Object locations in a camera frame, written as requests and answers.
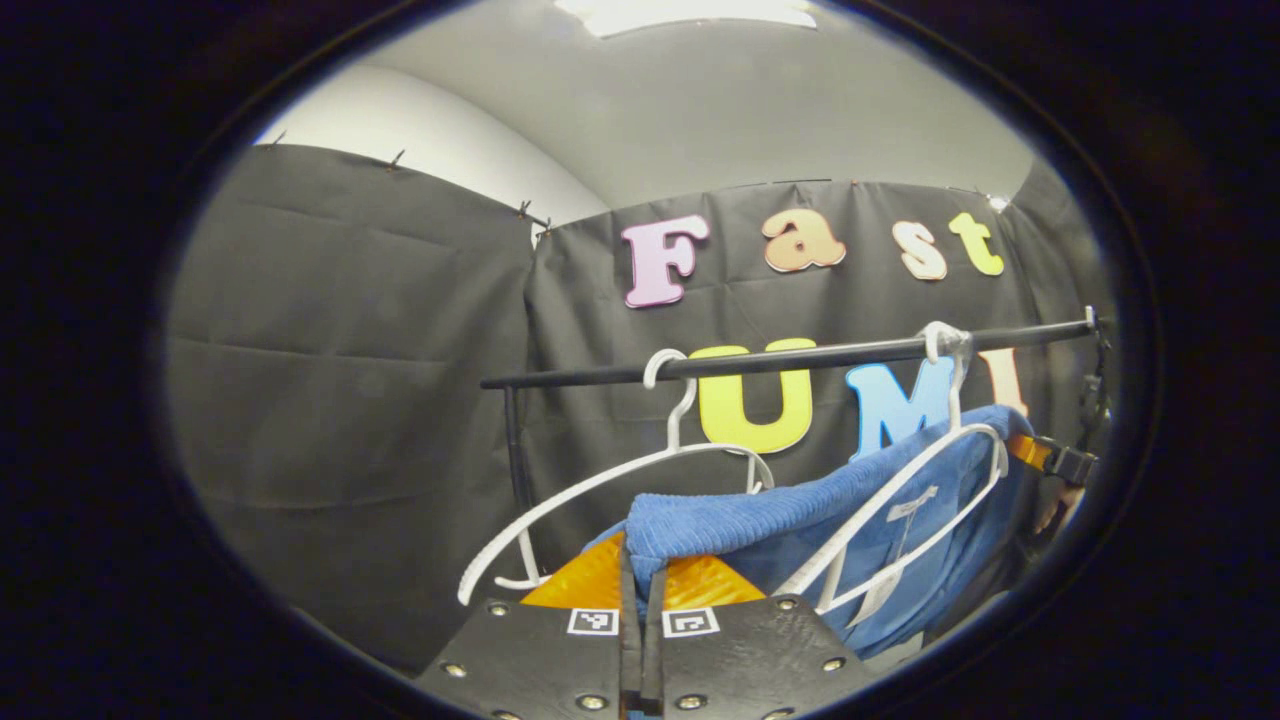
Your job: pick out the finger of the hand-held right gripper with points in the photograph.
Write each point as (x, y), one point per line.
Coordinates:
(1065, 463)

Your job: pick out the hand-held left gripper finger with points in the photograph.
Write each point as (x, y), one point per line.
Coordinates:
(630, 650)
(652, 660)

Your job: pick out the white plastic clothes hanger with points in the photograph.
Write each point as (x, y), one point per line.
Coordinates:
(955, 395)
(681, 410)

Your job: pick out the black metal clothes rack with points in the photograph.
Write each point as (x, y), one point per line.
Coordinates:
(840, 352)

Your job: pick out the black backdrop cloth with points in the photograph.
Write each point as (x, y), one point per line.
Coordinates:
(350, 400)

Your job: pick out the large ceiling light panel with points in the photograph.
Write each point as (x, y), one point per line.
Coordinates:
(690, 12)

